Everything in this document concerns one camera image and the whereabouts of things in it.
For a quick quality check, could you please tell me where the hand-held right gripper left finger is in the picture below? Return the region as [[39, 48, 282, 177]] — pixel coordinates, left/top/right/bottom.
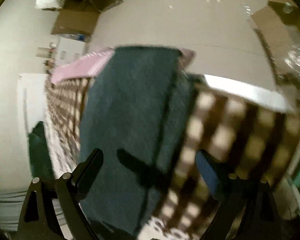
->
[[17, 148, 104, 240]]

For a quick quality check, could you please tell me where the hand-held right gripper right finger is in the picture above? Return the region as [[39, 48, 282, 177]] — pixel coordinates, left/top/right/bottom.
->
[[195, 149, 282, 240]]

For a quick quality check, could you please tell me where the dark teal towel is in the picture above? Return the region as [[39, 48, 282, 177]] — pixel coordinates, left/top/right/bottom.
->
[[78, 45, 196, 237]]

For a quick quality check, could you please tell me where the brown checkered blanket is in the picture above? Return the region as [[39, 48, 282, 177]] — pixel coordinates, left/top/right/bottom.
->
[[44, 76, 300, 240]]

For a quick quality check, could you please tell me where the dark green cloth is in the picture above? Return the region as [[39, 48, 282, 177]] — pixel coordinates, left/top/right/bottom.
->
[[28, 121, 56, 180]]

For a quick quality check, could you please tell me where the pink cloth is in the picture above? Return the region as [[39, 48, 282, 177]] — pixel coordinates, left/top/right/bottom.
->
[[51, 47, 196, 85]]

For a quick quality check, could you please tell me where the white storage box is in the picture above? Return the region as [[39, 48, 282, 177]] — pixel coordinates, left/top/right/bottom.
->
[[57, 37, 88, 67]]

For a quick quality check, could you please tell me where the clear plastic wrap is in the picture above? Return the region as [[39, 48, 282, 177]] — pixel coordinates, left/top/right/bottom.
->
[[242, 1, 300, 90]]

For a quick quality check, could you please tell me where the brown cardboard box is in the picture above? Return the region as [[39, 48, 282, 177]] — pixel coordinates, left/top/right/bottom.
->
[[51, 0, 103, 36]]

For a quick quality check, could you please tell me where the flat brown cardboard sheet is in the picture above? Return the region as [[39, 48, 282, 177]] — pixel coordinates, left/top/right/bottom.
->
[[250, 0, 300, 34]]

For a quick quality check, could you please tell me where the white bed frame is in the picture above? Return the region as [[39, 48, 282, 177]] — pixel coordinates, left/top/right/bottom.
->
[[204, 74, 296, 113]]

